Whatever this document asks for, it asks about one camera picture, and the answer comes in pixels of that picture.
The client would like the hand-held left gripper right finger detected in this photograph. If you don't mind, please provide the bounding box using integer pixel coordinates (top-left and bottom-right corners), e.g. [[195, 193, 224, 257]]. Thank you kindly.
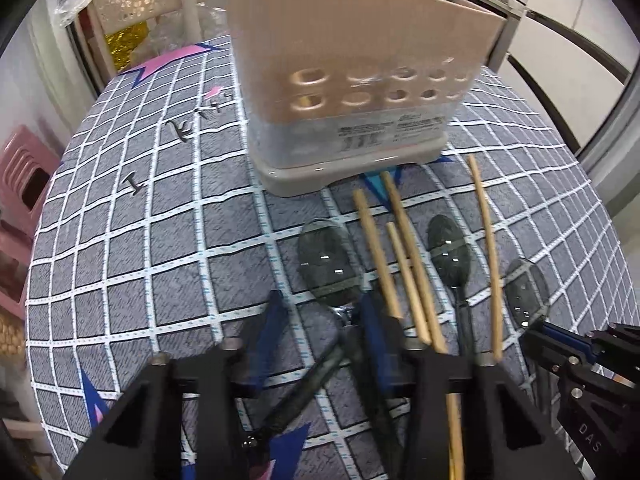
[[357, 291, 593, 480]]

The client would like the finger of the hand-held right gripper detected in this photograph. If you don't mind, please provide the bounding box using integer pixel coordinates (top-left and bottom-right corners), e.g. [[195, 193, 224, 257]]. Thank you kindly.
[[519, 321, 603, 373], [589, 323, 640, 362]]

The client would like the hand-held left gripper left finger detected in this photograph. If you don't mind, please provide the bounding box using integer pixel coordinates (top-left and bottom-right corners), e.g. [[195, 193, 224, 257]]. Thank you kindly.
[[62, 289, 290, 480]]

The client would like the wooden chopstick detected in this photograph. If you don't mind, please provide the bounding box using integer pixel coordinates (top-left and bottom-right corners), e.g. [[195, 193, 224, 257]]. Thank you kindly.
[[467, 155, 503, 363], [381, 172, 466, 480], [353, 190, 403, 321], [386, 222, 432, 346]]

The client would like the beige plastic utensil holder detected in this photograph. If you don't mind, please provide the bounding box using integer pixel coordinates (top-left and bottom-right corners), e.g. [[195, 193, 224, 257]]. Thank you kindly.
[[216, 0, 508, 195]]

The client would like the grey checkered tablecloth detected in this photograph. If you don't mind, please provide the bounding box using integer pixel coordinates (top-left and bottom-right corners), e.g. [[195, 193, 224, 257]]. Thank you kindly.
[[25, 35, 626, 480]]

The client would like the bag of pale yellow balls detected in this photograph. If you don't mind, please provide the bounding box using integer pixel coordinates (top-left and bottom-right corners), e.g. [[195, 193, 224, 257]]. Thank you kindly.
[[0, 305, 26, 358]]

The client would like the pink plastic stool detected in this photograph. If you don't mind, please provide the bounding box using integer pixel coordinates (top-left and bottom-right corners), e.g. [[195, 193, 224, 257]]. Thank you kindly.
[[0, 125, 63, 241], [0, 230, 32, 313]]

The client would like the gold foil packet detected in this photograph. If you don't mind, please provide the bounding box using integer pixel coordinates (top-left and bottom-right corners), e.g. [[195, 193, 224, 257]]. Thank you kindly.
[[104, 22, 151, 68]]

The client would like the beige perforated storage basket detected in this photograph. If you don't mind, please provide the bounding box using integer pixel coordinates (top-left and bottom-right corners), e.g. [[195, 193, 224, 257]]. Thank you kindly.
[[89, 0, 222, 70]]

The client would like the black sliding door frame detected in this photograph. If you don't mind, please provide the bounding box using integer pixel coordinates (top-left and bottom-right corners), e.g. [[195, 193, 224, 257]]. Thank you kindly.
[[507, 7, 640, 153]]

